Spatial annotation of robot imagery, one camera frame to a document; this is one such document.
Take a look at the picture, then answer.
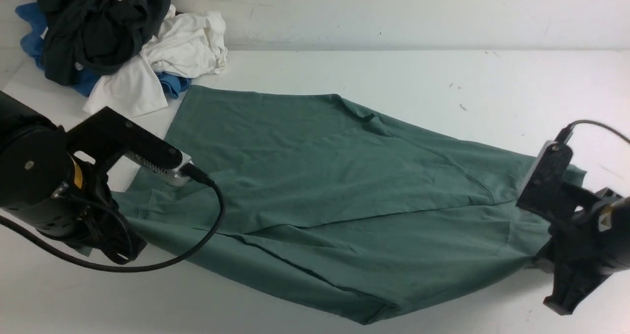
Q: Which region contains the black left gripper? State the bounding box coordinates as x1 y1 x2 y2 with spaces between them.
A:
64 167 146 265

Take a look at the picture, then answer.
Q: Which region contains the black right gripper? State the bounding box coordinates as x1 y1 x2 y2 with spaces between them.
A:
536 188 630 316

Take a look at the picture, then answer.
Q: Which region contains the green long sleeve shirt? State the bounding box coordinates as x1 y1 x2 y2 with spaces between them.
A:
112 85 587 325

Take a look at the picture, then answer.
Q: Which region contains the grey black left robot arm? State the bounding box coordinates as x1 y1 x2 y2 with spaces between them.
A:
0 93 147 265

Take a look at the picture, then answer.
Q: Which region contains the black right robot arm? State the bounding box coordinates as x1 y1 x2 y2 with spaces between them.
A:
534 188 630 315

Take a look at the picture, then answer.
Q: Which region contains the white crumpled shirt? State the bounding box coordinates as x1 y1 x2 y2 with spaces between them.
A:
83 6 227 118

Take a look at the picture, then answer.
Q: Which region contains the blue crumpled garment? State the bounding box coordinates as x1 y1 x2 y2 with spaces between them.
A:
14 2 192 99

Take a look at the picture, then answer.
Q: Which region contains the black crumpled garment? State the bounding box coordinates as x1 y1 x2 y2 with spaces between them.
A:
37 0 171 87

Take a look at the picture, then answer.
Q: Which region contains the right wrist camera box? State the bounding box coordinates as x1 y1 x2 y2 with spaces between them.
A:
516 141 573 223

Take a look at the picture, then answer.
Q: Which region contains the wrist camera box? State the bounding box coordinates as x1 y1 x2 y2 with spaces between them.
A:
67 107 192 187
516 141 573 223

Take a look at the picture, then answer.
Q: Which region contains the black camera cable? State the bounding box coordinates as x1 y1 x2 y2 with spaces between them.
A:
556 120 630 145
0 164 226 273

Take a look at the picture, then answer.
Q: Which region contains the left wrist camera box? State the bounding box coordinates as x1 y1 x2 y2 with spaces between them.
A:
67 107 192 187

